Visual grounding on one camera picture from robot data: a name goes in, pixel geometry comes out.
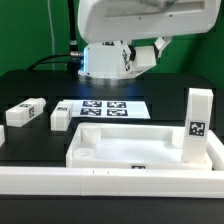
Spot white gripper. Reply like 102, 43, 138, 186
78, 0, 221, 72

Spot white desk top tray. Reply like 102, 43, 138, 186
66, 123, 212, 170

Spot white marker sheet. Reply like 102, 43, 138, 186
69, 99, 151, 119

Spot white block left edge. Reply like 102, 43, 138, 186
0, 125, 5, 147

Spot white L-shaped fence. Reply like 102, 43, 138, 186
0, 132, 224, 198

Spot black cables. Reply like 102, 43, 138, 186
27, 0, 84, 72

